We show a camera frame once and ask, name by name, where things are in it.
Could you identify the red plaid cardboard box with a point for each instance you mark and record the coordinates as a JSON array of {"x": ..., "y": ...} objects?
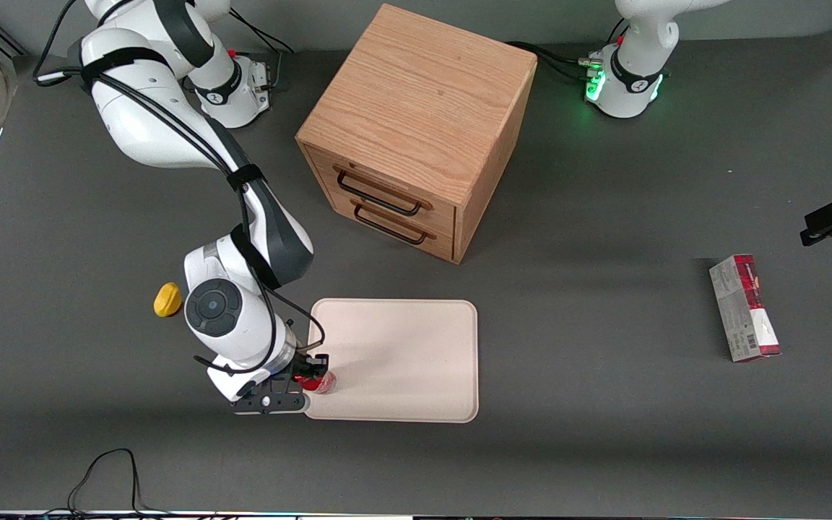
[{"x": 737, "y": 310}]

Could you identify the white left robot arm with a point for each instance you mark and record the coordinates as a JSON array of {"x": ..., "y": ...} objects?
[{"x": 629, "y": 94}]

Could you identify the yellow toy lemon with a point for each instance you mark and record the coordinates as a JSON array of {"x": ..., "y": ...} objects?
[{"x": 167, "y": 300}]

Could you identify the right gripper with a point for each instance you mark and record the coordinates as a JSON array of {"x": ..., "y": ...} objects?
[{"x": 310, "y": 364}]

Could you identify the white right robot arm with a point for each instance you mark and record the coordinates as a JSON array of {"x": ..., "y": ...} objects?
[{"x": 149, "y": 123}]

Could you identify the oak wooden drawer cabinet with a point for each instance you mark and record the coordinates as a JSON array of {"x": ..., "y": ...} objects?
[{"x": 416, "y": 94}]

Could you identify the oak cabinet drawer front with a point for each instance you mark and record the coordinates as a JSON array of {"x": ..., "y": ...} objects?
[
  {"x": 387, "y": 180},
  {"x": 394, "y": 242}
]

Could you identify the cream rectangular tray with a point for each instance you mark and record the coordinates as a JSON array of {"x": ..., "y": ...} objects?
[{"x": 401, "y": 361}]

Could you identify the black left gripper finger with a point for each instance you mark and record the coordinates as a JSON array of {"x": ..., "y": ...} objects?
[{"x": 826, "y": 222}]

